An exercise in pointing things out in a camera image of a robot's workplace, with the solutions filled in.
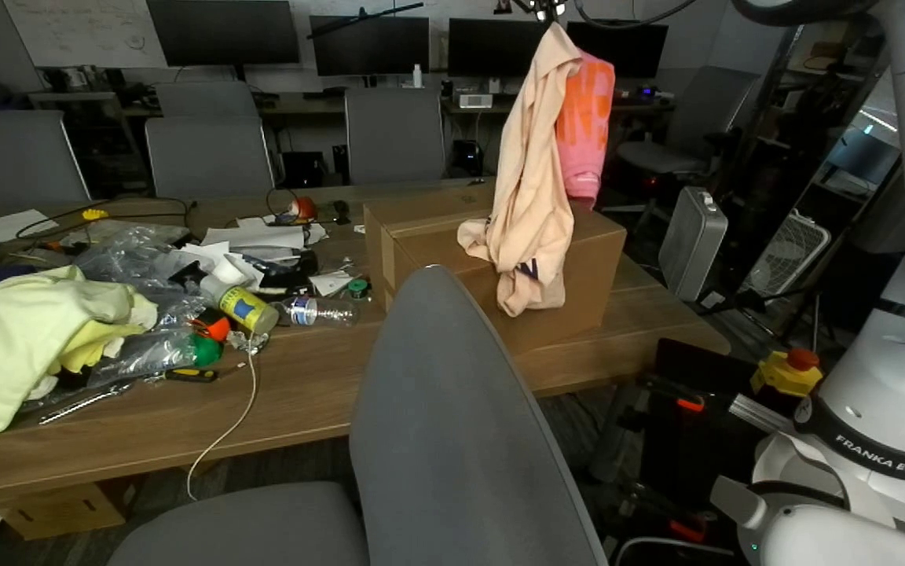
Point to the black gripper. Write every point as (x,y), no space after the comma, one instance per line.
(549,12)

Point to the pink shirt with orange print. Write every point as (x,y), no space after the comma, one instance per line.
(586,126)

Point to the peach shirt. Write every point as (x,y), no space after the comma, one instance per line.
(533,190)

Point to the Franka robot arm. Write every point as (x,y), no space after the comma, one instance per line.
(893,398)

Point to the large brown cardboard box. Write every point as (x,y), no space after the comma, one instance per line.
(421,253)

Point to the small flat cardboard box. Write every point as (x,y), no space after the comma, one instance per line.
(59,512)

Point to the black computer monitor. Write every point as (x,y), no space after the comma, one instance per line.
(368,45)
(494,48)
(222,31)
(629,48)

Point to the white space heater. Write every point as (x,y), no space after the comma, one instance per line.
(692,243)

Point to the red ball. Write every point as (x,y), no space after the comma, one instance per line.
(303,210)

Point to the small green object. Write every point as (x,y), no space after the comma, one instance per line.
(355,289)

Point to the white paper pile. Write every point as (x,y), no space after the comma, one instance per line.
(265,239)

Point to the clear plastic bottle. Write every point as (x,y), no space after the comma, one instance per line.
(315,313)

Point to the yellow tin can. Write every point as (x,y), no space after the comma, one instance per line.
(248,313)

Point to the yellow emergency stop button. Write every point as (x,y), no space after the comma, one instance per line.
(785,372)

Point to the black equipment case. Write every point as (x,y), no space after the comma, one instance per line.
(699,419)

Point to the grey swivel office chair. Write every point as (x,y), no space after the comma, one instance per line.
(453,441)

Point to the clear plastic wrap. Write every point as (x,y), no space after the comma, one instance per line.
(132,257)

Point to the green round toy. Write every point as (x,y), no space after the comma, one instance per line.
(205,354)

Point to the yellow black tool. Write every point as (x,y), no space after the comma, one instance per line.
(92,216)

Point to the pale yellow cloth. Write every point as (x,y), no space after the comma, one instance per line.
(23,336)

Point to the white wall board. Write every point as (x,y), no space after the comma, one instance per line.
(87,33)

